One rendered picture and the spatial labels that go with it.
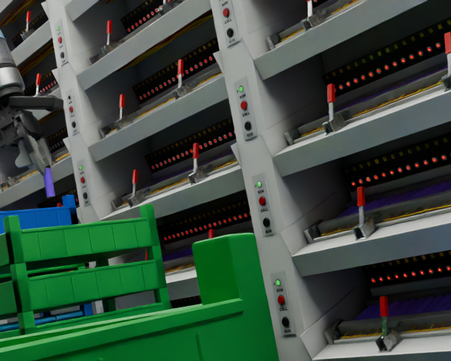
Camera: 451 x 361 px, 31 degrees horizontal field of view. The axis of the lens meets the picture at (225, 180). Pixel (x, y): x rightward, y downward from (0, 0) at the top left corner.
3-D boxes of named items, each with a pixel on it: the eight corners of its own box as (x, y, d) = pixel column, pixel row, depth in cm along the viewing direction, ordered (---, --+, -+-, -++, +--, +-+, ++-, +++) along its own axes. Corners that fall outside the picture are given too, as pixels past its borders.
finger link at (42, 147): (39, 185, 183) (22, 149, 184) (59, 173, 182) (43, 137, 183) (31, 185, 180) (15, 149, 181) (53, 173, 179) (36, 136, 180)
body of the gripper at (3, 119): (18, 153, 185) (-1, 108, 188) (48, 136, 183) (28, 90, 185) (-2, 150, 178) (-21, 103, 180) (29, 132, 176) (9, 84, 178)
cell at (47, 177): (49, 196, 176) (44, 167, 177) (45, 198, 178) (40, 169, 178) (56, 195, 178) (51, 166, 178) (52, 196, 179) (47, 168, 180)
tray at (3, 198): (79, 170, 221) (62, 139, 220) (-5, 210, 268) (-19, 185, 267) (132, 142, 234) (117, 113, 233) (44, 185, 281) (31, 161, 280)
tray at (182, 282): (269, 282, 162) (238, 222, 161) (119, 309, 209) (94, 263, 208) (328, 237, 175) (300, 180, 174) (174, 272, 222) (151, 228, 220)
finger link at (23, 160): (27, 185, 178) (14, 148, 181) (49, 172, 177) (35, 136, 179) (19, 183, 176) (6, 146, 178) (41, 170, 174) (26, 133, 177)
